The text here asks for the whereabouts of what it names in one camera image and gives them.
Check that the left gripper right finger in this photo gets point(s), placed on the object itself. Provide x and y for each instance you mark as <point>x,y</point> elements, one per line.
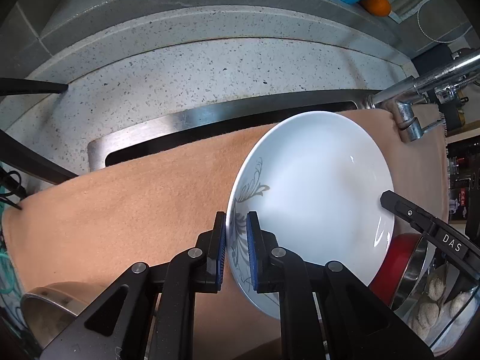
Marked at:
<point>326,312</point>

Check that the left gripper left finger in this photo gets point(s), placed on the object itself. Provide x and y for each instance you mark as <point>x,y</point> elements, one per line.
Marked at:
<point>147,312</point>

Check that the white plate grey leaf pattern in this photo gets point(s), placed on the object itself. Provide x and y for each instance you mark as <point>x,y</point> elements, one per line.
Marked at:
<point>315,182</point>

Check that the gloved hand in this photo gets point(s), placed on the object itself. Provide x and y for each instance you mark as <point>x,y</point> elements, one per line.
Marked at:
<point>435,319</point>

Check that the red steel bowl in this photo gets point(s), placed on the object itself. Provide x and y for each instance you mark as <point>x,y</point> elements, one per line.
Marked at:
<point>400,269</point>

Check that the large steel bowl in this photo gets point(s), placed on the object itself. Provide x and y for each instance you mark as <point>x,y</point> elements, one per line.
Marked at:
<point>49,309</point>

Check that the beige cloth mat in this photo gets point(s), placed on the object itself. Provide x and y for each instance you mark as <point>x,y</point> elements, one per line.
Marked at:
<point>92,228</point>

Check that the chrome faucet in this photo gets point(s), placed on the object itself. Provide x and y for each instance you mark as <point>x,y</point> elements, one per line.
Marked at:
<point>443,82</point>

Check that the steel sink rim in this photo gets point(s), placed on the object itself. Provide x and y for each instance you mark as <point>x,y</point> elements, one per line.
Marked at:
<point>177,129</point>

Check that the orange fruit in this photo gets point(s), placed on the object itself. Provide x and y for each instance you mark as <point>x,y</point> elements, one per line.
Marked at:
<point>380,8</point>

